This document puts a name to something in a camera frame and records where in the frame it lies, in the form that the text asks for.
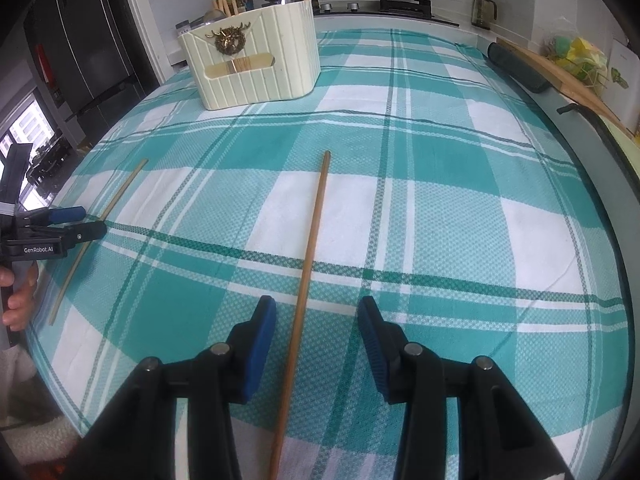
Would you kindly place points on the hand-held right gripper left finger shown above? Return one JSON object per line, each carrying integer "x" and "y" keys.
{"x": 260, "y": 345}

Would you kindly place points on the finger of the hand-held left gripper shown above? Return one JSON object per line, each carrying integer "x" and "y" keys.
{"x": 85, "y": 232}
{"x": 65, "y": 215}

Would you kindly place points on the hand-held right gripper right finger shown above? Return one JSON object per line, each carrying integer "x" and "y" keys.
{"x": 372, "y": 340}

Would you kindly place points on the cream utensil holder deer emblem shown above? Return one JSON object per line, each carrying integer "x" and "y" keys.
{"x": 250, "y": 90}

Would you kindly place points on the person's left hand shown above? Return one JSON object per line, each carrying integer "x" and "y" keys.
{"x": 22, "y": 285}

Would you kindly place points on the window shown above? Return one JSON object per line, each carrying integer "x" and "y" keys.
{"x": 25, "y": 125}

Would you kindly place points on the teal plaid tablecloth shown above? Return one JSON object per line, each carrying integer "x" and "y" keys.
{"x": 450, "y": 210}

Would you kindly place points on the black refrigerator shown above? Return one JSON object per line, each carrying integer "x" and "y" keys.
{"x": 85, "y": 35}

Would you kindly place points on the wooden cutting board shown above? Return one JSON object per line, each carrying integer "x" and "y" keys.
{"x": 575, "y": 92}

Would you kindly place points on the black gas stove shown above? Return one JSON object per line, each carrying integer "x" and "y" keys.
{"x": 370, "y": 10}

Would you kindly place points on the glass french press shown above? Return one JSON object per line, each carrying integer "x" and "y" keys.
{"x": 482, "y": 12}

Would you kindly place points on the plastic bag with sponges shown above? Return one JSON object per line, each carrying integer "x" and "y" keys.
{"x": 575, "y": 55}

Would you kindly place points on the white printed box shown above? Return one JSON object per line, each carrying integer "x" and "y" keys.
{"x": 622, "y": 95}

